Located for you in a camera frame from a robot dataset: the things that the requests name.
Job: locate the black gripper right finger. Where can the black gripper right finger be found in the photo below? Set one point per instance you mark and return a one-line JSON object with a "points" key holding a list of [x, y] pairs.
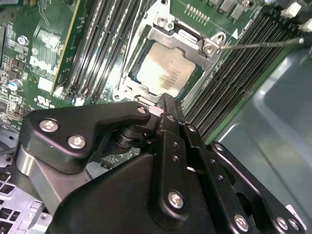
{"points": [[217, 170]]}

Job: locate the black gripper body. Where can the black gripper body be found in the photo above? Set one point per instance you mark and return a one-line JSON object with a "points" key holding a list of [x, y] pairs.
{"points": [[109, 207]]}

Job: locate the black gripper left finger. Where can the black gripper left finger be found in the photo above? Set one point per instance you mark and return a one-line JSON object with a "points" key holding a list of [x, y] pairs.
{"points": [[61, 126]]}

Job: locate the thin metal locking lever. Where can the thin metal locking lever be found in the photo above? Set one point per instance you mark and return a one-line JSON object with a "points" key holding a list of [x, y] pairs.
{"points": [[123, 68], [263, 44]]}

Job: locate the silver CPU green edge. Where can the silver CPU green edge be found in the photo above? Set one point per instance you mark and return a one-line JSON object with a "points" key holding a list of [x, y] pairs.
{"points": [[165, 68]]}

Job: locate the metal socket cover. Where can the metal socket cover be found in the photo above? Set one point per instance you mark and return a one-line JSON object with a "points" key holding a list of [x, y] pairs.
{"points": [[168, 37]]}

